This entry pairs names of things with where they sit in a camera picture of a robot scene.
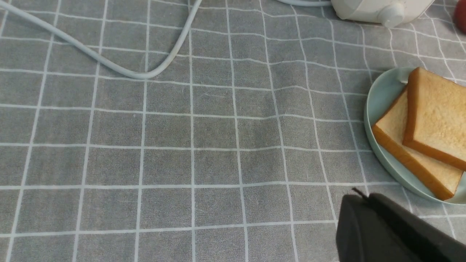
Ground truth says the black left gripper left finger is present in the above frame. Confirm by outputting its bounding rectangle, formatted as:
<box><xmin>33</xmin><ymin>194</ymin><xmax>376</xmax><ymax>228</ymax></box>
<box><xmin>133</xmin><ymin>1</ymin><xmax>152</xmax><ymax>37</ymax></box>
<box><xmin>336</xmin><ymin>188</ymin><xmax>420</xmax><ymax>262</ymax></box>

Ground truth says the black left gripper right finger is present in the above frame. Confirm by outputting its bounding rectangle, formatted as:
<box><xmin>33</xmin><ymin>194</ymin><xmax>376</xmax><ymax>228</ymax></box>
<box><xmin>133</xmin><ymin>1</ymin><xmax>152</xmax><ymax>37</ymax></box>
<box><xmin>368</xmin><ymin>193</ymin><xmax>466</xmax><ymax>262</ymax></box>

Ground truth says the toast slice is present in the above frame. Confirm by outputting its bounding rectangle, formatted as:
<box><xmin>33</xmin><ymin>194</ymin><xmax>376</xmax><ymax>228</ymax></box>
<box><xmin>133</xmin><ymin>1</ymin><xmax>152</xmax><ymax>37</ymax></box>
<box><xmin>402</xmin><ymin>67</ymin><xmax>466</xmax><ymax>171</ymax></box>
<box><xmin>371</xmin><ymin>89</ymin><xmax>463</xmax><ymax>201</ymax></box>

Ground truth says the white two-slot toaster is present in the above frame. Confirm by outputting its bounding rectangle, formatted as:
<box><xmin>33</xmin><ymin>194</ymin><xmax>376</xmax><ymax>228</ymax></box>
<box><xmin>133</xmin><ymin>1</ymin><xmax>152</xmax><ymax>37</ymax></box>
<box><xmin>331</xmin><ymin>0</ymin><xmax>434</xmax><ymax>28</ymax></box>

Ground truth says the light green round plate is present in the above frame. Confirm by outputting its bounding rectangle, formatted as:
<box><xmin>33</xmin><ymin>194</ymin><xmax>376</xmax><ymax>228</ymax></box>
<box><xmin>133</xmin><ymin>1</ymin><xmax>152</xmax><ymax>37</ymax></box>
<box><xmin>364</xmin><ymin>67</ymin><xmax>465</xmax><ymax>206</ymax></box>

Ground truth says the grey checked tablecloth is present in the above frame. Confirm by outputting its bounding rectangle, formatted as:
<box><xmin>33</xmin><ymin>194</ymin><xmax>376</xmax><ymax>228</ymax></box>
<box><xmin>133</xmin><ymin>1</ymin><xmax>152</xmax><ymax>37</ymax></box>
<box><xmin>1</xmin><ymin>0</ymin><xmax>465</xmax><ymax>262</ymax></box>

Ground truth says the red apple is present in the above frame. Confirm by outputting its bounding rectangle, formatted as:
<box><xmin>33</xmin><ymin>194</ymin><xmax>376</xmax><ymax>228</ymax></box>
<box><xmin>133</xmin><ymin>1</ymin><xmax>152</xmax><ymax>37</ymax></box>
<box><xmin>453</xmin><ymin>0</ymin><xmax>466</xmax><ymax>34</ymax></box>

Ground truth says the white power cable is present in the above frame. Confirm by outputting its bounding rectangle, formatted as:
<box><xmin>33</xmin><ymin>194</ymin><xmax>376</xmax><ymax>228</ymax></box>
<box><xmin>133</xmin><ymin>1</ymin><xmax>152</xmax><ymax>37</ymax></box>
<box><xmin>0</xmin><ymin>0</ymin><xmax>332</xmax><ymax>80</ymax></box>

